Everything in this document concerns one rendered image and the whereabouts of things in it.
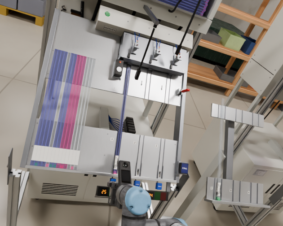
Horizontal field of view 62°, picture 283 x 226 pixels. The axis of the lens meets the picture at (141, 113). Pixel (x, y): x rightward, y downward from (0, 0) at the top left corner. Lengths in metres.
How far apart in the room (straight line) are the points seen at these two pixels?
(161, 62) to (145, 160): 0.48
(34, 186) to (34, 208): 0.19
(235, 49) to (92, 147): 3.61
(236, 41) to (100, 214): 3.43
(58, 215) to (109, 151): 0.81
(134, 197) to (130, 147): 0.42
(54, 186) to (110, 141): 0.67
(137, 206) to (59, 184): 0.96
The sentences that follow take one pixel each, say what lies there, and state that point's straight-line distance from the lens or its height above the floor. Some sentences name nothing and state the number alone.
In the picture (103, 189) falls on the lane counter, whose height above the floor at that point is 0.66.
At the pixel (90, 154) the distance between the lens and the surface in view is 1.07.
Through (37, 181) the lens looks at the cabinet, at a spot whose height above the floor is 0.24.
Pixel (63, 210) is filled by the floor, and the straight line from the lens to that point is 1.80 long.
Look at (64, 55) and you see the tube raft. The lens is 1.14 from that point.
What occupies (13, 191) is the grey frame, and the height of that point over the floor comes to 0.53.
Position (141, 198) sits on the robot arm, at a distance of 0.74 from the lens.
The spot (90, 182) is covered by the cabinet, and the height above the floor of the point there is 0.27.
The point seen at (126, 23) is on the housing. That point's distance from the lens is 1.19.
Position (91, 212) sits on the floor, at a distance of 1.82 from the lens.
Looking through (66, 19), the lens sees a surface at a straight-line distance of 1.23.
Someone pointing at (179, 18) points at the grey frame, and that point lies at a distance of 1.26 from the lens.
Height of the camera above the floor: 1.52
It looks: 31 degrees down
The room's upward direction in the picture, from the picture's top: 22 degrees clockwise
